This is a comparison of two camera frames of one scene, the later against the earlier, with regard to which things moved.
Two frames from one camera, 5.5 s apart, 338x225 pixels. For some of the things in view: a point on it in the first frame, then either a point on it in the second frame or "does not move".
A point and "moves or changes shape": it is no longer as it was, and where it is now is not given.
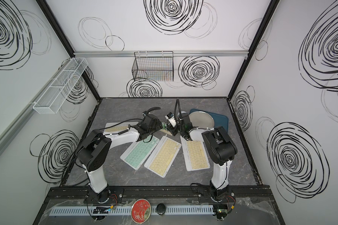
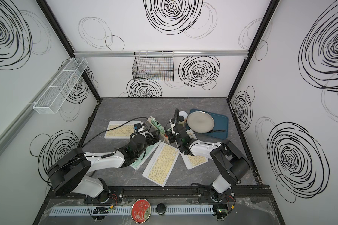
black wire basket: [153, 66] does not move
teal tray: [219, 120] does not move
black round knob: [161, 208] does not move
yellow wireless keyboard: [162, 156] moves or changes shape
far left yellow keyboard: [131, 133] does not move
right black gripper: [172, 130] → [170, 138]
